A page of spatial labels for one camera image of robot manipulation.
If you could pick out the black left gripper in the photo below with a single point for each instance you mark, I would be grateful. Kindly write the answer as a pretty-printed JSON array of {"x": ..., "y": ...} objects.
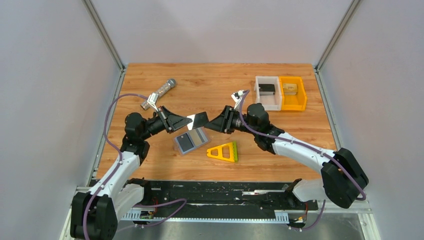
[{"x": 166, "y": 120}]

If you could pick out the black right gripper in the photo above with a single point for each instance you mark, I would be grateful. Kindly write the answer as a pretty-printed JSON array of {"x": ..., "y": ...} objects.
[{"x": 227, "y": 119}]

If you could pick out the black credit card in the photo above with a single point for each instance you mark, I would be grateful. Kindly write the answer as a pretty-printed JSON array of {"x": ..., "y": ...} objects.
[{"x": 198, "y": 120}]

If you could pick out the pink leather card holder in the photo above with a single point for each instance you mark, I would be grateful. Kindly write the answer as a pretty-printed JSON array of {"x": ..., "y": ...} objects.
[{"x": 190, "y": 140}]

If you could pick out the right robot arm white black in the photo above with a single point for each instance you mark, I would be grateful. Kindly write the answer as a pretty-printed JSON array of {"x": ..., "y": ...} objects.
[{"x": 342, "y": 178}]

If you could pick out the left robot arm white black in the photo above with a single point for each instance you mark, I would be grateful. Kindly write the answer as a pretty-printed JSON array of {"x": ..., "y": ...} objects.
[{"x": 96, "y": 213}]

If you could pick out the black card in white bin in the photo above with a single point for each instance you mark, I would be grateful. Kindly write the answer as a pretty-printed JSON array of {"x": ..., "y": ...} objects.
[{"x": 266, "y": 89}]

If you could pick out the green toy brick strip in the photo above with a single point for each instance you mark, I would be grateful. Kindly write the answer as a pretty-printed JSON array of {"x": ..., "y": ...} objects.
[{"x": 234, "y": 152}]

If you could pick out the yellow triangular toy block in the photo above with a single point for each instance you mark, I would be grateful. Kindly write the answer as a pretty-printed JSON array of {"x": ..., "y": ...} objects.
[{"x": 222, "y": 152}]

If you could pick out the silver glitter microphone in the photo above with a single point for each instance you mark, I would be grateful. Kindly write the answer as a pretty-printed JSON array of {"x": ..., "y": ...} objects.
[{"x": 170, "y": 83}]

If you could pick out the white plastic bin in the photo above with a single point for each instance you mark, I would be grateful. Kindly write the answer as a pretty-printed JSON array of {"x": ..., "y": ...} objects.
[{"x": 270, "y": 103}]

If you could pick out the yellow plastic bin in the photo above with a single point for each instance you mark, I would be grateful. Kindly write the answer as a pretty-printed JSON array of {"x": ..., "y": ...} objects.
[{"x": 294, "y": 97}]

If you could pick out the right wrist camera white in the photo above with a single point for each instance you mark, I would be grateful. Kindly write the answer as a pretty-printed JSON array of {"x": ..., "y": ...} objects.
[{"x": 237, "y": 98}]

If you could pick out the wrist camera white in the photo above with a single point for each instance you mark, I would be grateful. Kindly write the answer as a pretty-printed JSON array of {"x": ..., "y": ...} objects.
[
  {"x": 152, "y": 100},
  {"x": 237, "y": 98}
]

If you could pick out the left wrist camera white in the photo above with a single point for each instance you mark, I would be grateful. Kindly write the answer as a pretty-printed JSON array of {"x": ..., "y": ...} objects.
[{"x": 152, "y": 100}]

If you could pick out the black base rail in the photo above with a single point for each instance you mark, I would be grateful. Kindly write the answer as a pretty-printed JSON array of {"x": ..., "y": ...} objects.
[{"x": 223, "y": 200}]

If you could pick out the left aluminium frame post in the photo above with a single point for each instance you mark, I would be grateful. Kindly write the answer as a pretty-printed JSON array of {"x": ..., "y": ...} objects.
[{"x": 93, "y": 13}]

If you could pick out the aluminium frame post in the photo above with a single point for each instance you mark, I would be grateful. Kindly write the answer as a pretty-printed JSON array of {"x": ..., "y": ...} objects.
[
  {"x": 352, "y": 8},
  {"x": 93, "y": 13}
]

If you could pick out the right aluminium frame post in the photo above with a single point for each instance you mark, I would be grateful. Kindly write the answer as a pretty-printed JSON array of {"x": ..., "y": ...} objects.
[{"x": 352, "y": 8}]

